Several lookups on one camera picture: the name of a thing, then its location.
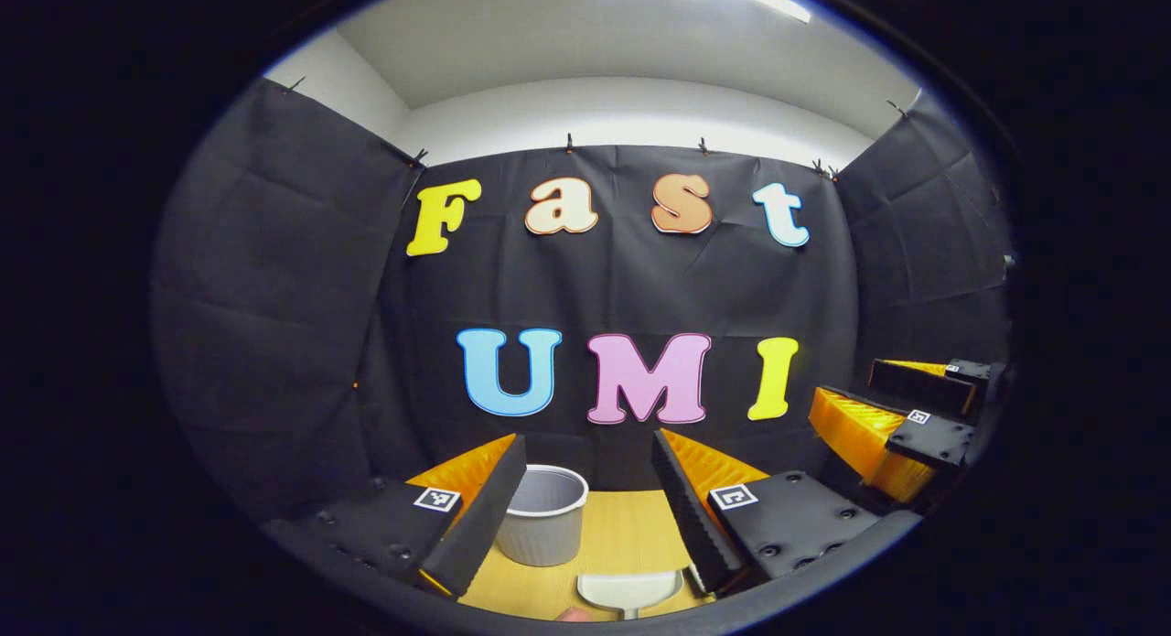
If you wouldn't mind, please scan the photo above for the grey ribbed garbage bin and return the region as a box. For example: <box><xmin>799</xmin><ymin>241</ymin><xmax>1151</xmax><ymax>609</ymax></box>
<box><xmin>496</xmin><ymin>464</ymin><xmax>590</xmax><ymax>567</ymax></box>

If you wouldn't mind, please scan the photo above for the wooden desktop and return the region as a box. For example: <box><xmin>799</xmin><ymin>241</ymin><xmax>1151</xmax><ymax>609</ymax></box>
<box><xmin>457</xmin><ymin>490</ymin><xmax>719</xmax><ymax>623</ymax></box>

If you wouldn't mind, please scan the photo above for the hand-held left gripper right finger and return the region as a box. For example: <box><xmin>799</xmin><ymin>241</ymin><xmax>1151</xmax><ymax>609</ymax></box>
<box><xmin>650</xmin><ymin>428</ymin><xmax>886</xmax><ymax>597</ymax></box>

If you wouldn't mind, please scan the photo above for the row of black cloth clips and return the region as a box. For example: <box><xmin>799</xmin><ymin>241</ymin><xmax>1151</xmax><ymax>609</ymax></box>
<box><xmin>285</xmin><ymin>76</ymin><xmax>908</xmax><ymax>181</ymax></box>

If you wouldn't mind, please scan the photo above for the white dustpan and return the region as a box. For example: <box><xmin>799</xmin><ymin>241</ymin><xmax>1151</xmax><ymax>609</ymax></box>
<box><xmin>576</xmin><ymin>569</ymin><xmax>685</xmax><ymax>620</ymax></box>

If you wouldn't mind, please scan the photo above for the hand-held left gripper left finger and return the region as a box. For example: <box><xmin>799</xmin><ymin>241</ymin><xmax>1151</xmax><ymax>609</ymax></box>
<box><xmin>263</xmin><ymin>433</ymin><xmax>530</xmax><ymax>600</ymax></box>

